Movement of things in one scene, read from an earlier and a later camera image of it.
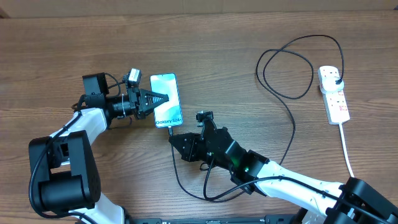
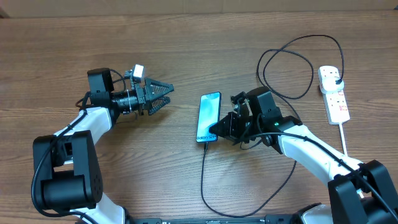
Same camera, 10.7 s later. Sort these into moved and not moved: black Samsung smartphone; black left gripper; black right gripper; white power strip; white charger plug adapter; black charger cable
Moved: black charger cable; black Samsung smartphone; black right gripper
Not moved: black left gripper; white charger plug adapter; white power strip
